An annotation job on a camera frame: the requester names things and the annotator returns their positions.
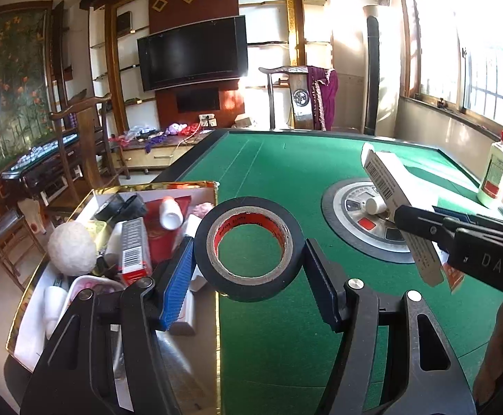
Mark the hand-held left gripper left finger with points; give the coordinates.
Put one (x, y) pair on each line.
(178, 285)

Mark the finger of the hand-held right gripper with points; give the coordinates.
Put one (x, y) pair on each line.
(472, 220)
(424, 224)

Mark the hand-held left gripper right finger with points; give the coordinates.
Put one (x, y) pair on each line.
(320, 285)

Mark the long white box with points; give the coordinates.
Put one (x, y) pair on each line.
(390, 181)

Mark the black tape roll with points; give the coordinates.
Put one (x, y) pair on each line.
(251, 294)

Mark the pink white bagged item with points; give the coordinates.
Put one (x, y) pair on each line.
(91, 285)

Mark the gold-edged white box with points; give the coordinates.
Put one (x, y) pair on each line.
(191, 376)

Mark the yellow plastic case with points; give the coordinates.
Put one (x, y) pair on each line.
(98, 230)

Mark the beige fuzzy ball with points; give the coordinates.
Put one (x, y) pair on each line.
(72, 248)

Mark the red white paper packet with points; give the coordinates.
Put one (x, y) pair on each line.
(452, 274)

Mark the red foil packet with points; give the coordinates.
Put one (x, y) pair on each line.
(158, 237)

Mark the white bottle with red cap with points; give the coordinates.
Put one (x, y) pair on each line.
(496, 173)

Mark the tiny white bottle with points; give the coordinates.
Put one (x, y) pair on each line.
(374, 203)

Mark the grey red barcode box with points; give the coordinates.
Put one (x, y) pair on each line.
(134, 246)

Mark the pink fuzzy pompom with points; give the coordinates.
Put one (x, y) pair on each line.
(201, 209)

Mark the black ribbed round object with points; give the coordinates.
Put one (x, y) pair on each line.
(132, 206)

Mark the low wooden cabinet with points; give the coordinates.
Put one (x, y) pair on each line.
(160, 153)

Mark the colourful clutter pile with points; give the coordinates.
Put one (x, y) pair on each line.
(147, 136)

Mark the white sack with red mark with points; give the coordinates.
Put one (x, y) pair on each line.
(33, 220)

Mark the purple fringed cloth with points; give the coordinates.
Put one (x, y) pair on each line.
(325, 95)

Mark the floor-standing air conditioner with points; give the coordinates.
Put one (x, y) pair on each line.
(374, 65)

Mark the brown wooden chair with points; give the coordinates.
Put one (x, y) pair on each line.
(83, 147)

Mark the white power strip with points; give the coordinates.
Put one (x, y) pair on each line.
(206, 119)

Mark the wood-framed barred window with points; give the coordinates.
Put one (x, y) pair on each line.
(472, 43)

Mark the carved wooden chair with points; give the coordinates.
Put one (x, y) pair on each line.
(299, 99)

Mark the small cardboard box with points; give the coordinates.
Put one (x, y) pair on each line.
(243, 120)

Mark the dark table with tiles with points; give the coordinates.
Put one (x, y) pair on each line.
(39, 160)

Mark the black flat television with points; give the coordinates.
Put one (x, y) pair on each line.
(193, 52)

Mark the flower mural painting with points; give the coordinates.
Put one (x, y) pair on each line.
(9, 90)

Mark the small dark framed panel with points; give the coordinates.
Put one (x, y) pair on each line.
(124, 22)

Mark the black rectangular wall panel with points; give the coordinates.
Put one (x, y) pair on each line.
(197, 99)

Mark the wooden wall unit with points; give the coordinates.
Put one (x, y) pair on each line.
(204, 6)

